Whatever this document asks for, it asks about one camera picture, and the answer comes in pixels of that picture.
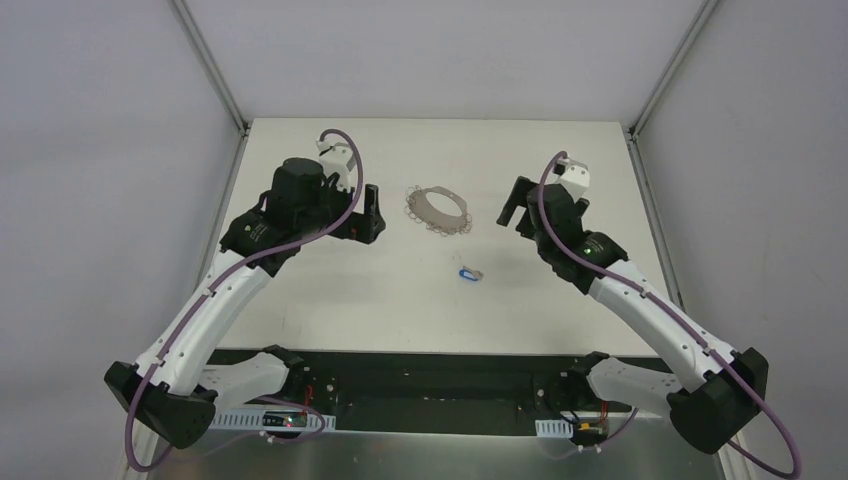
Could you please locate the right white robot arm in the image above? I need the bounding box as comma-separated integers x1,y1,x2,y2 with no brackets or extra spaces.
497,176,769,454

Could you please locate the purple cable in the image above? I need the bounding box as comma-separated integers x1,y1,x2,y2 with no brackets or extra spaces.
124,129,365,473
536,151,803,480

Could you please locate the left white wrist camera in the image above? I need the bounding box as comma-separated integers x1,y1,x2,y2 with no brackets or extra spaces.
316,140,356,191

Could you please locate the left white cable duct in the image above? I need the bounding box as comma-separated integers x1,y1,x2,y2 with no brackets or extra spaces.
209,407,336,433

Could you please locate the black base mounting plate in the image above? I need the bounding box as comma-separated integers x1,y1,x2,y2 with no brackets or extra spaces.
198,349,684,439

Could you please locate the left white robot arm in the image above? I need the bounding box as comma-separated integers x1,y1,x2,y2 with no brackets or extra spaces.
104,156,385,449

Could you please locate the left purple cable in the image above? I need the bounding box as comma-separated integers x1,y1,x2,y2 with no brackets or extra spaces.
124,129,365,473

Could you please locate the right aluminium frame post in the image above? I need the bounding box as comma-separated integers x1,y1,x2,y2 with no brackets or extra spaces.
628,0,722,141

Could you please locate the right white cable duct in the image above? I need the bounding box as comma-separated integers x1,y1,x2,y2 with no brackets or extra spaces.
534,419,574,439

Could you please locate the left aluminium frame post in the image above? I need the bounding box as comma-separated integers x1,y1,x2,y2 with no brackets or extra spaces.
168,0,249,137

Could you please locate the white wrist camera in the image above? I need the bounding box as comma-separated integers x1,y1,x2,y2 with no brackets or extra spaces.
553,156,591,201
316,140,356,191

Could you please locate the blue tagged key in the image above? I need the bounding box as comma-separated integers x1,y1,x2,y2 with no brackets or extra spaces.
458,267,483,282

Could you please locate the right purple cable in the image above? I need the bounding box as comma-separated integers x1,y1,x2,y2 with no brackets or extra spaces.
536,151,803,480

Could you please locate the aluminium frame post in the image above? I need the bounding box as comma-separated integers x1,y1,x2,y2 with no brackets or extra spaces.
628,0,722,141
168,0,249,137

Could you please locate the white cable duct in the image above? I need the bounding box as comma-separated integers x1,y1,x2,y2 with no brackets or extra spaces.
534,419,574,439
209,407,336,433

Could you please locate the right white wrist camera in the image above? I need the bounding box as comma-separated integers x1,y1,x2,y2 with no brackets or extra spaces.
553,156,591,201

